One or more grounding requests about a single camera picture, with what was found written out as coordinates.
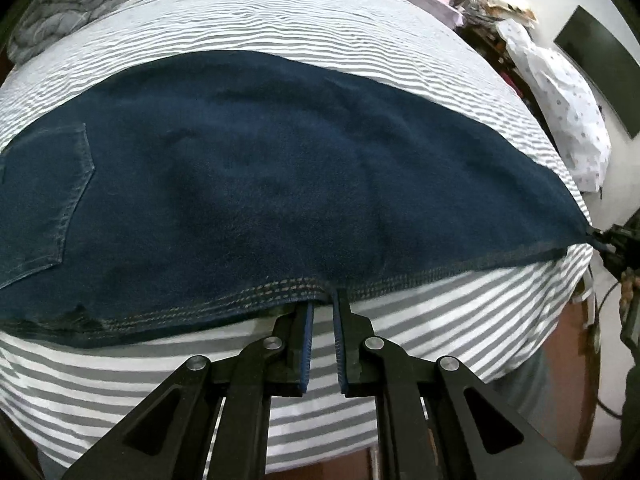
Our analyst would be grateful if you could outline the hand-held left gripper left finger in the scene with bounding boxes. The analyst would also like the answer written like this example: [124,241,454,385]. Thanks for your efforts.
[62,303,315,480]

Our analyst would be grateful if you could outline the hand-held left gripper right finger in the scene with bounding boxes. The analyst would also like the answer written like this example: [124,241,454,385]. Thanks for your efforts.
[332,289,584,480]

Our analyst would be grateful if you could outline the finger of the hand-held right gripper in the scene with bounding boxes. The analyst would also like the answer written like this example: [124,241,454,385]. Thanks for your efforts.
[591,227,621,261]

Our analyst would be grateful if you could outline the dark blue denim pants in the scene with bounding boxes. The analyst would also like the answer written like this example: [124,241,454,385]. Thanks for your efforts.
[0,50,601,348]

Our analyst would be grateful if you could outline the person's grey trouser leg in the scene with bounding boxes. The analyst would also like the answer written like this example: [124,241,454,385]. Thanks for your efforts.
[492,347,568,443]

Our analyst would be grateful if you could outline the white dotted cloth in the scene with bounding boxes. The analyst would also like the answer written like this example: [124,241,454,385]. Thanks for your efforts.
[496,17,613,192]

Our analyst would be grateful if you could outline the grey white striped bed sheet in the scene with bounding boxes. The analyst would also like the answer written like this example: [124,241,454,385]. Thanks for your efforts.
[0,0,596,478]

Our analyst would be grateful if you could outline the grey folded quilt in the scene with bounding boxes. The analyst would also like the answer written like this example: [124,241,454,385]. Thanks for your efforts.
[7,0,166,63]

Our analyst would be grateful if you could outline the black wall panel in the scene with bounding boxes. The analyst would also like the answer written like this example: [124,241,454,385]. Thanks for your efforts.
[554,5,640,138]

